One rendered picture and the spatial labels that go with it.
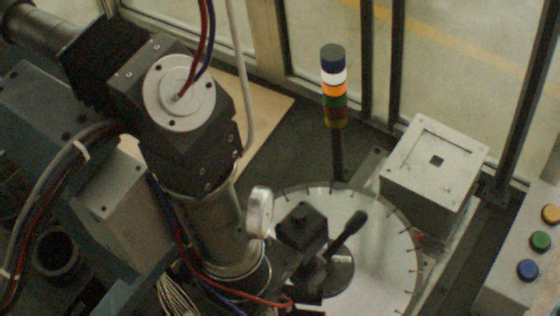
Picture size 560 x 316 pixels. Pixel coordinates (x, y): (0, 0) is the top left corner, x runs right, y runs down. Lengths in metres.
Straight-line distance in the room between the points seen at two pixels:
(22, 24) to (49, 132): 0.12
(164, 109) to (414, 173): 0.82
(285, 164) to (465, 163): 0.43
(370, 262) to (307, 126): 0.51
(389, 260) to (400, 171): 0.22
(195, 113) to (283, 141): 1.00
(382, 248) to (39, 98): 0.68
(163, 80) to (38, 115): 0.16
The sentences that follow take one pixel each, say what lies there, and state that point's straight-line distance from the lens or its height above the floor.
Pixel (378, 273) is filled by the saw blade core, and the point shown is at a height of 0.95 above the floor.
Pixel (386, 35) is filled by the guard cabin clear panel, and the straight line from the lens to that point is 1.23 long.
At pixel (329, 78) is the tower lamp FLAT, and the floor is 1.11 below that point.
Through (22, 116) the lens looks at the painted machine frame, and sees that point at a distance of 0.57.
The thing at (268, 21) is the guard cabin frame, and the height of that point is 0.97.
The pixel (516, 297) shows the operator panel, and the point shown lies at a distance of 1.11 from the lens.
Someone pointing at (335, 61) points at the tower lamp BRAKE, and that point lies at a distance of 1.02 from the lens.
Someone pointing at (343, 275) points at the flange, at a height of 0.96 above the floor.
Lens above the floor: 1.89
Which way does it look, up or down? 54 degrees down
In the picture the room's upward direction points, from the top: 10 degrees counter-clockwise
